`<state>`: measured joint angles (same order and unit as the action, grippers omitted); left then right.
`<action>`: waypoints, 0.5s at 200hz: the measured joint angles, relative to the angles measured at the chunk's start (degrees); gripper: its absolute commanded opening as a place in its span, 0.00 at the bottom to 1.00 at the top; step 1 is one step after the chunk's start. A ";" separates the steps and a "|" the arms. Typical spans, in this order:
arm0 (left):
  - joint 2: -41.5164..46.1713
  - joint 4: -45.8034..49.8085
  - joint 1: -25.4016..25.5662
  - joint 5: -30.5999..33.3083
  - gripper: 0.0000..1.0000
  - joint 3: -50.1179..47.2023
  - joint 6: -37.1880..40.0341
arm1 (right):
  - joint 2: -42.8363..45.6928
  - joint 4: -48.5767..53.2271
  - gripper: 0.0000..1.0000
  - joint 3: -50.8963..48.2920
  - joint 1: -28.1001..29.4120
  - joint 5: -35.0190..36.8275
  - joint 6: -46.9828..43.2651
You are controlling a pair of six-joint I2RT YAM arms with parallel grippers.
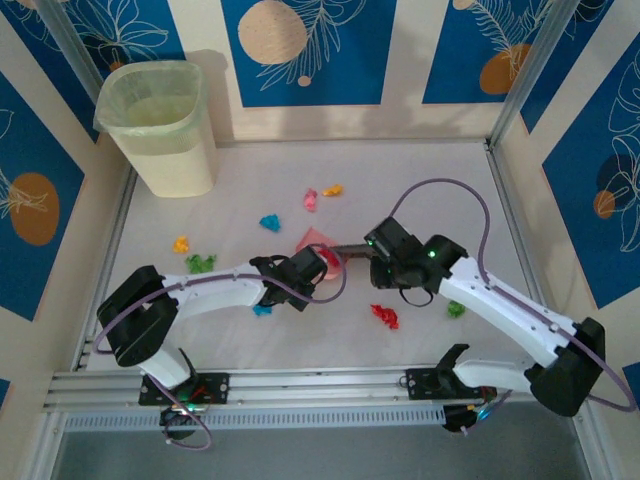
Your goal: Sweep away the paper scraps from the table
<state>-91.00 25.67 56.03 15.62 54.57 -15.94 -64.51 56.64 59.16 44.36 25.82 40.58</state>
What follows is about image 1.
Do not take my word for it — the pink plastic dustpan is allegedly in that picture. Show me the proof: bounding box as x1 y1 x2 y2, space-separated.
294 225 349 286

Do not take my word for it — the black hand brush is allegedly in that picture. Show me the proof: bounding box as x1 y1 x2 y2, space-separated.
329 242 382 261

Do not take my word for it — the cream plastic trash bin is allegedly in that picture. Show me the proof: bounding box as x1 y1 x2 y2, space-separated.
94 60 219 199

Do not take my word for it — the green translucent bin liner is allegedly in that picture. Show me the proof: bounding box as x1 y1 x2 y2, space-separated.
94 60 209 147

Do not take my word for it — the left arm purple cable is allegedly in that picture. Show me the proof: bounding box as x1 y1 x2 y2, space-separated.
93 252 350 451

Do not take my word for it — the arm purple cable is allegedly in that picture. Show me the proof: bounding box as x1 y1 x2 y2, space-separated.
392 178 639 436
93 252 350 451

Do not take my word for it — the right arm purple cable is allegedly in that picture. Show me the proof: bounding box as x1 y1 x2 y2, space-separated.
392 178 639 436

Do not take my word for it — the wide aluminium base rail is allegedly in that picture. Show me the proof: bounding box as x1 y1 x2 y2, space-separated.
42 368 596 412

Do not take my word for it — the aluminium table edge rail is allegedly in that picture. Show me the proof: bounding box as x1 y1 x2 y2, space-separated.
74 164 139 371
483 142 549 311

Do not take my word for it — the grey slotted cable duct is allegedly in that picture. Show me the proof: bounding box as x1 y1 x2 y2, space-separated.
63 403 447 432

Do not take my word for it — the aluminium frame post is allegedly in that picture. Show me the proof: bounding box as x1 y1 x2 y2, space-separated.
487 0 574 151

